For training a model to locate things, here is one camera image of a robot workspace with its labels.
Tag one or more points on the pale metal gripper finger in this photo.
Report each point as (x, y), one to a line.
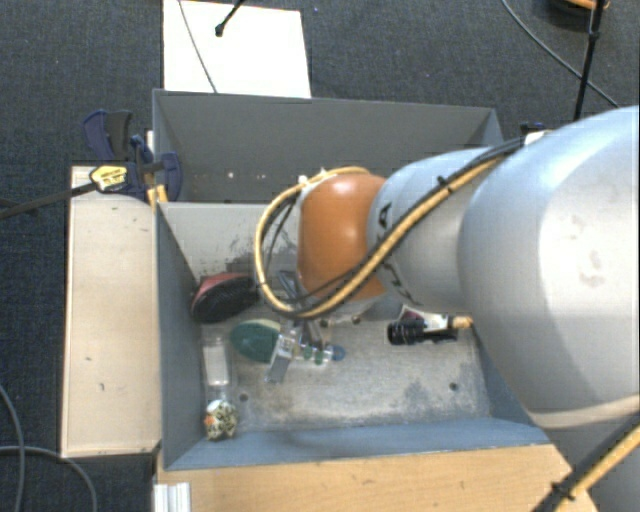
(283, 356)

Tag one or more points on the green and yellow sponge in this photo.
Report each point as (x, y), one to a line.
(255, 341)

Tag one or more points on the clear plastic bottle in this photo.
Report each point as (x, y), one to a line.
(216, 362)

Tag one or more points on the red and black brush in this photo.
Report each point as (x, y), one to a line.
(225, 299)

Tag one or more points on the patterned white ball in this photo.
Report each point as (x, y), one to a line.
(220, 421)

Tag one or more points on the grey metal bin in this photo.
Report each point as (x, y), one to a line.
(380, 395)

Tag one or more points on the pale wood board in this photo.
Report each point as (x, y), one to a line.
(112, 320)

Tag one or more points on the black cylinder on white bracket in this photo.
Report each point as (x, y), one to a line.
(406, 333)

